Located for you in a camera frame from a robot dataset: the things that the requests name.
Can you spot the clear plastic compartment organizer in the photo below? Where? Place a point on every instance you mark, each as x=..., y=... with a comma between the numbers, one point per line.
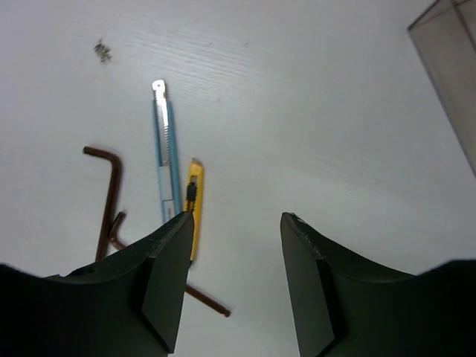
x=444, y=38

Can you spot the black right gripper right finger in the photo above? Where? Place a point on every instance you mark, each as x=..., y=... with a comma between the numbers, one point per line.
x=344, y=304

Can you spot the large brown hex key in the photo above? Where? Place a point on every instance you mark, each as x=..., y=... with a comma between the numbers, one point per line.
x=108, y=219

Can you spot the yellow utility knife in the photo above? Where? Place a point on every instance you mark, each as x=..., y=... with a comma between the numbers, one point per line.
x=193, y=199

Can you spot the small brown hex key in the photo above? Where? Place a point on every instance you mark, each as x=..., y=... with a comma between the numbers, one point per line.
x=208, y=301

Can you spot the blue utility knife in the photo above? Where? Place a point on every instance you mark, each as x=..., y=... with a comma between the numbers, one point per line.
x=169, y=184

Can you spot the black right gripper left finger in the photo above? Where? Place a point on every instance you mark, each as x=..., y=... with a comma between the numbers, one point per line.
x=127, y=304

